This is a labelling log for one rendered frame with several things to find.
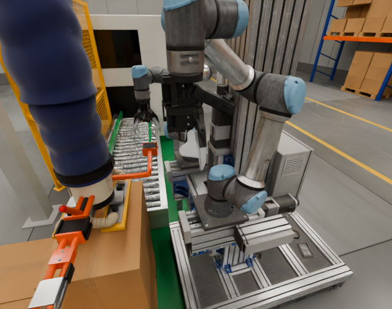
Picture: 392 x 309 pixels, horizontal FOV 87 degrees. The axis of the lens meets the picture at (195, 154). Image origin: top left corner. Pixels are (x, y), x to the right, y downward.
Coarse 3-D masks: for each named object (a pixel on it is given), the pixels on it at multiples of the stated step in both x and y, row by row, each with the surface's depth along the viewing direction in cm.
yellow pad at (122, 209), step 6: (126, 180) 116; (114, 186) 111; (120, 186) 107; (126, 186) 111; (126, 192) 108; (126, 198) 104; (114, 204) 100; (120, 204) 100; (126, 204) 100; (108, 210) 96; (114, 210) 95; (120, 210) 96; (126, 210) 97; (120, 216) 93; (126, 216) 96; (120, 222) 91; (102, 228) 88; (108, 228) 88; (114, 228) 89; (120, 228) 89
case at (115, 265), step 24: (96, 216) 110; (144, 216) 126; (96, 240) 98; (120, 240) 98; (144, 240) 113; (96, 264) 88; (120, 264) 88; (144, 264) 103; (72, 288) 84; (96, 288) 87; (120, 288) 91; (144, 288) 95
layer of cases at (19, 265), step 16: (48, 240) 144; (0, 256) 134; (16, 256) 134; (32, 256) 134; (0, 272) 125; (16, 272) 125; (32, 272) 125; (0, 288) 117; (16, 288) 117; (32, 288) 117; (0, 304) 110; (16, 304) 110
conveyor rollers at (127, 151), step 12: (132, 120) 335; (120, 132) 295; (132, 132) 298; (144, 132) 293; (120, 144) 265; (132, 144) 268; (120, 156) 244; (132, 156) 238; (144, 156) 240; (156, 156) 243; (120, 168) 221; (132, 168) 224; (144, 168) 218; (156, 168) 220; (132, 180) 201; (144, 180) 202; (156, 180) 205; (144, 192) 187; (156, 192) 189; (156, 204) 174
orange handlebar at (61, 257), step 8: (112, 176) 100; (120, 176) 100; (128, 176) 100; (136, 176) 101; (144, 176) 102; (80, 200) 86; (88, 200) 85; (88, 208) 82; (64, 240) 70; (72, 240) 70; (64, 248) 66; (72, 248) 66; (56, 256) 64; (64, 256) 64; (72, 256) 65; (48, 264) 62; (56, 264) 63; (64, 264) 62; (48, 272) 60; (64, 272) 60
